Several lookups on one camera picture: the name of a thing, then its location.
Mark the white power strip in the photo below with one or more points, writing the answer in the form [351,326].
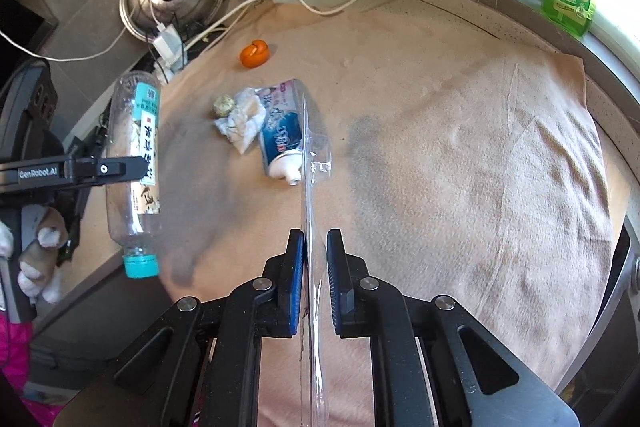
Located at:
[170,52]

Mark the clear plastic packaging strip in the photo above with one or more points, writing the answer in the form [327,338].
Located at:
[315,306]

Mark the pink sleeve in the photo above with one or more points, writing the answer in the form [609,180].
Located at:
[15,366]

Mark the gloved left hand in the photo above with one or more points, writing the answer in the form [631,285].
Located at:
[39,275]

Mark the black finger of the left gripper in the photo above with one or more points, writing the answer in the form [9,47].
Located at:
[65,172]

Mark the small beige ball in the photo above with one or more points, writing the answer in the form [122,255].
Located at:
[223,106]

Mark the blue white toothpaste tube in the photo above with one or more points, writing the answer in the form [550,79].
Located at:
[281,137]

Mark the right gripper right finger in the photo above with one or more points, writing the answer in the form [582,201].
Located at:
[341,288]

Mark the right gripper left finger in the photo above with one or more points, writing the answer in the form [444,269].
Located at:
[290,281]

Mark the clear plastic water bottle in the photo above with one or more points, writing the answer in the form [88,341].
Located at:
[133,208]

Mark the beige towel mat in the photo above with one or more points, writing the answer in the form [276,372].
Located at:
[461,165]

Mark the orange peel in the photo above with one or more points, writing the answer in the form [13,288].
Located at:
[255,54]

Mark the crumpled white tissue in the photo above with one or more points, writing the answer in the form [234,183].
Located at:
[243,124]

